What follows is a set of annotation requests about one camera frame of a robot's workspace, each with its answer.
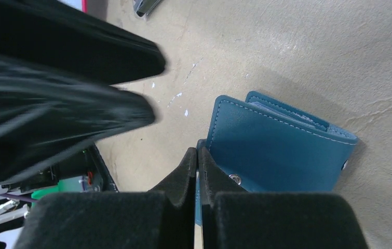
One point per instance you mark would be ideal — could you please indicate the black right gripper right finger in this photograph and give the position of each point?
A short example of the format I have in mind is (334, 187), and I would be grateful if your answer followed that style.
(234, 218)

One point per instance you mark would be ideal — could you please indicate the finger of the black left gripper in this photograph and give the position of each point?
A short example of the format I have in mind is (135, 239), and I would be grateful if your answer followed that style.
(53, 34)

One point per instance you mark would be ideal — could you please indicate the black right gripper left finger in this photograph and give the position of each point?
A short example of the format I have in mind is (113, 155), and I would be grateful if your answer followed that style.
(162, 217)

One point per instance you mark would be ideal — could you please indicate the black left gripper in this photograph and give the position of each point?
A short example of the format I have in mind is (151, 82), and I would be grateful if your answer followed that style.
(46, 117)

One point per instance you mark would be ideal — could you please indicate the blue card holder wallet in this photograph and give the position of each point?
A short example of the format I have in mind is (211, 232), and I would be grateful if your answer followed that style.
(265, 145)

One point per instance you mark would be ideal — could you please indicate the pack of coloured markers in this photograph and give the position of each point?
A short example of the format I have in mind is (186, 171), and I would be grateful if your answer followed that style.
(144, 7)

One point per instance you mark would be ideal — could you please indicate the whiteboard with pink frame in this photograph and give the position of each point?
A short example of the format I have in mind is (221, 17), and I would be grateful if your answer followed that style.
(77, 4)

